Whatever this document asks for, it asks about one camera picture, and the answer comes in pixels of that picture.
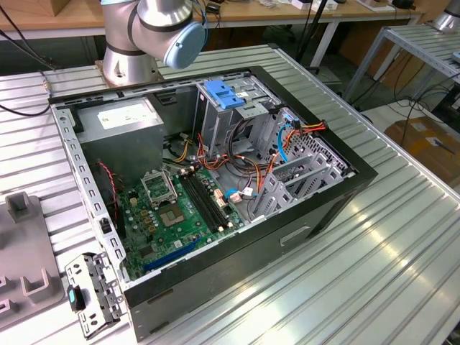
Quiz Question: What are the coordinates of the grey metal disk bay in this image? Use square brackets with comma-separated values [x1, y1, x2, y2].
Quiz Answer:
[250, 154, 352, 222]

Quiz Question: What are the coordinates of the grey optical drive cage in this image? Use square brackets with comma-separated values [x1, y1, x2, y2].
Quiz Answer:
[193, 77, 282, 159]

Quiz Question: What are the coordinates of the CPU socket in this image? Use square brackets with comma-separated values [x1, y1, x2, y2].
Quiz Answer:
[157, 203, 191, 231]

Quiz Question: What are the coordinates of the green motherboard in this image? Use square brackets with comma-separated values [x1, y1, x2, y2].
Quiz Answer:
[116, 167, 245, 281]

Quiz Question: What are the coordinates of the blue plastic drive latch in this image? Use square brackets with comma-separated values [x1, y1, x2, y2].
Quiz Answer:
[203, 80, 246, 111]

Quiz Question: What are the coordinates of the metal socket cover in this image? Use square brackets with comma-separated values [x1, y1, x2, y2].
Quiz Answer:
[140, 170, 180, 208]

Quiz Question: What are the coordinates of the black open PC case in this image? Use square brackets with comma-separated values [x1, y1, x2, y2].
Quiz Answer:
[47, 65, 379, 343]

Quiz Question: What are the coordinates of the blue expansion slot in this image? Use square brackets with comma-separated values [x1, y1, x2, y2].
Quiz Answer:
[143, 239, 202, 273]

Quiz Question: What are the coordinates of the grey power supply unit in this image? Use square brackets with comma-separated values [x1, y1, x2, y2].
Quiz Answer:
[73, 96, 166, 180]

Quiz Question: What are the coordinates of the cardboard box with labels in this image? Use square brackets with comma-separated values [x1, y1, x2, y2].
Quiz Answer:
[384, 116, 460, 180]

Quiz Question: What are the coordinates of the black latch with blue button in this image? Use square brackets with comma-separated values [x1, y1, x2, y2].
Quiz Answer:
[67, 285, 88, 312]

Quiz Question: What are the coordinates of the grey parts rack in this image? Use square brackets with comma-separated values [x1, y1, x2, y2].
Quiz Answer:
[0, 192, 66, 330]

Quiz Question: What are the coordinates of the metal slat side table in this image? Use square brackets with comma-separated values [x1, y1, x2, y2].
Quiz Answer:
[344, 21, 460, 105]

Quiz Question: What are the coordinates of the short blue wire with label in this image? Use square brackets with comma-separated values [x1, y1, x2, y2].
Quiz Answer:
[224, 188, 259, 204]

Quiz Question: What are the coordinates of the orange and black wire bundle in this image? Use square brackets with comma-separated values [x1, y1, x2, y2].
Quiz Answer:
[163, 131, 281, 197]

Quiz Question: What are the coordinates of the long blue data wire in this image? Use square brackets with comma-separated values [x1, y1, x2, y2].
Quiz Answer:
[277, 111, 301, 165]

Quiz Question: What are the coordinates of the orange red yellow power wire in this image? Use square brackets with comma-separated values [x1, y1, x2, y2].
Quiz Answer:
[283, 119, 328, 150]

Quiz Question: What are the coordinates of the red and black fan wire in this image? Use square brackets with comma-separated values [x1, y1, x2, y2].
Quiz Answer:
[96, 160, 120, 216]

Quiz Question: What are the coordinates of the metal card retention bracket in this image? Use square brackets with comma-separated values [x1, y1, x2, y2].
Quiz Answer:
[64, 251, 127, 339]

